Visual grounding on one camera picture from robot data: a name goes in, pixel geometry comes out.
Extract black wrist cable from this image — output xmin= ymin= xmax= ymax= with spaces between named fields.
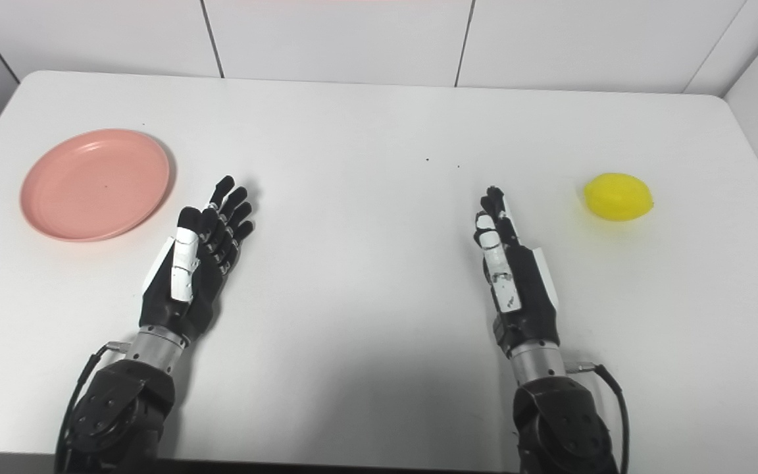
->
xmin=565 ymin=361 xmax=630 ymax=474
xmin=54 ymin=341 xmax=131 ymax=471

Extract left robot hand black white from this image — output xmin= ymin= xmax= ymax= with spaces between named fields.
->
xmin=139 ymin=175 xmax=255 ymax=344

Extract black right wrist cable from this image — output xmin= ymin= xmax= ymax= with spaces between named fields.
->
xmin=565 ymin=361 xmax=630 ymax=474

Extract yellow lemon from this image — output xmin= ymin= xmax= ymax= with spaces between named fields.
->
xmin=583 ymin=172 xmax=655 ymax=223

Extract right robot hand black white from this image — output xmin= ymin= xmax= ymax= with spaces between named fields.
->
xmin=473 ymin=186 xmax=561 ymax=357

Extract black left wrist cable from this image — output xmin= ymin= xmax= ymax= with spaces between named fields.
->
xmin=54 ymin=341 xmax=131 ymax=471

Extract pink plate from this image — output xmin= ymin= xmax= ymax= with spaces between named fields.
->
xmin=20 ymin=128 xmax=172 ymax=243

